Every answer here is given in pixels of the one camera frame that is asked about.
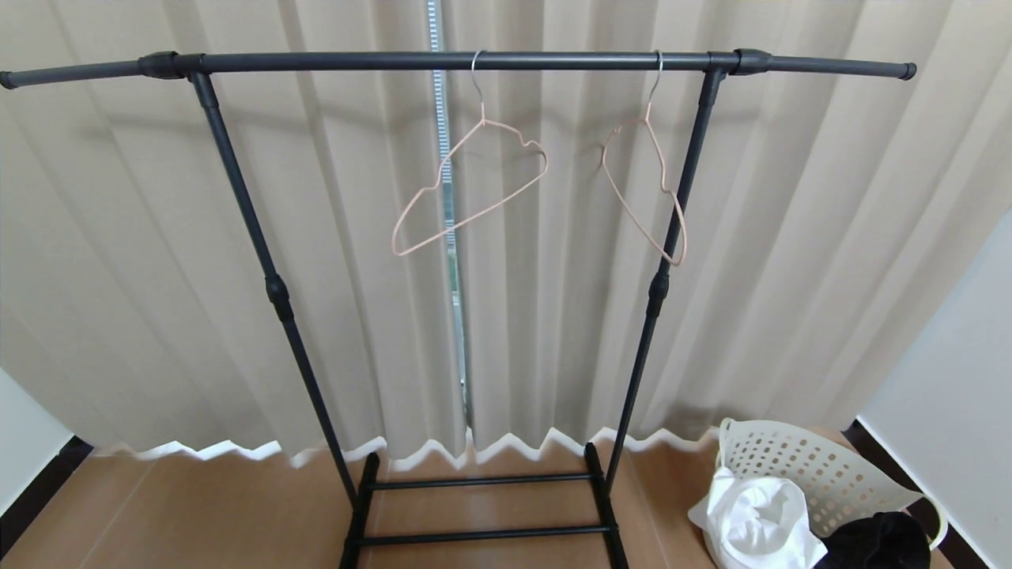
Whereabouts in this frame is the black garment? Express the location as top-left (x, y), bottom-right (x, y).
top-left (814, 512), bottom-right (932, 569)

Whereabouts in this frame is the white printed t-shirt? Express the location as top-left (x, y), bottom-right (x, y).
top-left (688, 466), bottom-right (829, 569)

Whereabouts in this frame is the black clothes rack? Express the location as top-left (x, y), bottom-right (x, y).
top-left (0, 49), bottom-right (918, 569)

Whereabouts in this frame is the white laundry basket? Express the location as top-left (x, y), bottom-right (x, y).
top-left (716, 418), bottom-right (949, 554)

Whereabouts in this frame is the beige curtain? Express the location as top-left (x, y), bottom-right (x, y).
top-left (0, 0), bottom-right (1012, 467)

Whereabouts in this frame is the pink clothes hanger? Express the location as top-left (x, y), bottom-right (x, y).
top-left (391, 51), bottom-right (549, 258)
top-left (601, 51), bottom-right (688, 266)

